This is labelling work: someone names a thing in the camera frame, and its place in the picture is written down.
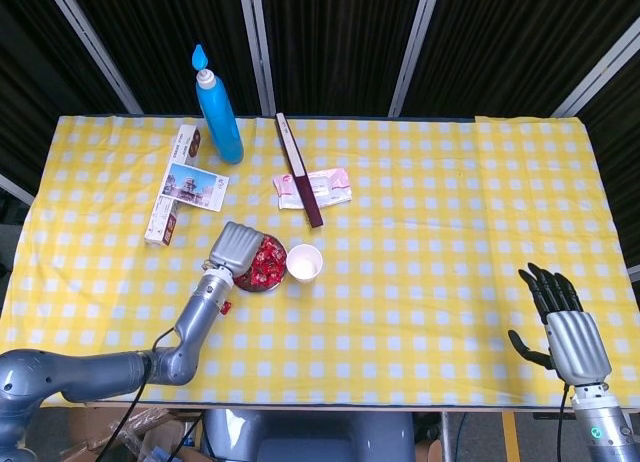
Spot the clear plastic bag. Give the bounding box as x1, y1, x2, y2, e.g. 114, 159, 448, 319
112, 419, 169, 462

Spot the small brown cardboard box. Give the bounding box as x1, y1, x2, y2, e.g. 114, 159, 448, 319
414, 439, 444, 462

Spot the grey metal table leg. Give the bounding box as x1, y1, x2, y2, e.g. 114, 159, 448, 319
442, 410, 455, 462

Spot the blue squeeze bottle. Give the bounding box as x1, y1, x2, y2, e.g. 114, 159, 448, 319
191, 43, 245, 166

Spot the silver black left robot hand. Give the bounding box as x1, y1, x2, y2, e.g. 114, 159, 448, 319
207, 220, 265, 279

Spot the large brown cardboard box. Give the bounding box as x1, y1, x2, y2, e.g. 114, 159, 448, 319
62, 406, 201, 462

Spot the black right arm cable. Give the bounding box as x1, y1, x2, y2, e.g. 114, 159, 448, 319
556, 384, 571, 462

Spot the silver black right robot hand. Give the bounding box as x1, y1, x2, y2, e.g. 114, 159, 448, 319
508, 262, 613, 387

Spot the pink wet wipes pack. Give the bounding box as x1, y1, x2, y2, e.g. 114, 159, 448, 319
272, 167, 354, 212

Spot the round steel plate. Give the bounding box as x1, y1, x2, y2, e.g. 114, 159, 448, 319
232, 233, 289, 294

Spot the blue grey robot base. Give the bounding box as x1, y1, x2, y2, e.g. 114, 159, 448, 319
202, 407, 416, 462

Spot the white paper cup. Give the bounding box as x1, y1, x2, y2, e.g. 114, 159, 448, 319
285, 243, 324, 283

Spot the dark red folded fan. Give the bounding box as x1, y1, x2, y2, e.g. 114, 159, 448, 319
275, 112, 325, 229

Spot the thin black cable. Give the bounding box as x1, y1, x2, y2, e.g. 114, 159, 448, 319
169, 412, 205, 462

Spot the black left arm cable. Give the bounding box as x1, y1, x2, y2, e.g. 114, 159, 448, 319
99, 326, 181, 462

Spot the long white cardboard box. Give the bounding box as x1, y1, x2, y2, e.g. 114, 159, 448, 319
143, 124, 202, 247

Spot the photo postcard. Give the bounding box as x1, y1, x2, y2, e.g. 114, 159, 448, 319
158, 162, 231, 213

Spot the yellow white checkered tablecloth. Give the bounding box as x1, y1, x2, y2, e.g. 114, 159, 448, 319
0, 114, 624, 408

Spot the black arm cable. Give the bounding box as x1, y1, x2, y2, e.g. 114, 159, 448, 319
556, 384, 571, 462
99, 326, 181, 462

